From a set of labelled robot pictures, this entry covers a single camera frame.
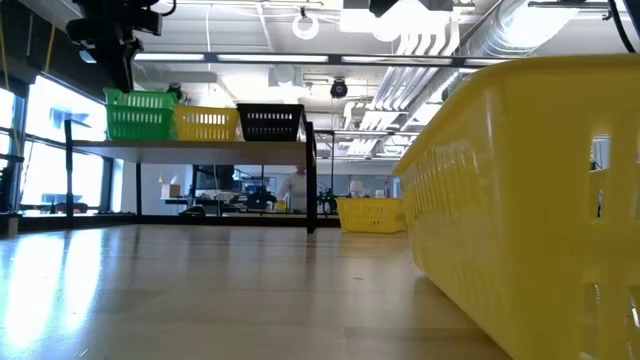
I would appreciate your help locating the black plastic basket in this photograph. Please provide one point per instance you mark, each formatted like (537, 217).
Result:
(270, 131)

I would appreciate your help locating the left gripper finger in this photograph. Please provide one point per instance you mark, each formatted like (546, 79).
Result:
(120, 65)

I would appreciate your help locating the silver ventilation duct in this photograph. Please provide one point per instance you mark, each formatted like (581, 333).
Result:
(505, 30)

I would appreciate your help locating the black ceiling light rail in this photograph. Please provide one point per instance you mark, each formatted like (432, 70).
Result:
(335, 58)

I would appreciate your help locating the black-legged shelf with light board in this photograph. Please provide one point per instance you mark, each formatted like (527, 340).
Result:
(200, 152)

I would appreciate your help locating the small cardboard box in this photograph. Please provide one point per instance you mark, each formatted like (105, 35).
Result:
(171, 191)

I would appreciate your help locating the person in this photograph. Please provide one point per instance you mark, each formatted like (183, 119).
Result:
(296, 192)

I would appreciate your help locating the black ceiling camera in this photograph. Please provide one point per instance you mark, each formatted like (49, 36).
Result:
(339, 89)
(175, 91)

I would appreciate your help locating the yellow plastic basket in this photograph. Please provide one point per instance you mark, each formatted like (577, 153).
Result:
(370, 220)
(205, 132)
(525, 200)

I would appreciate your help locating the black metal frame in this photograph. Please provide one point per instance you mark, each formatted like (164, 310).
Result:
(332, 170)

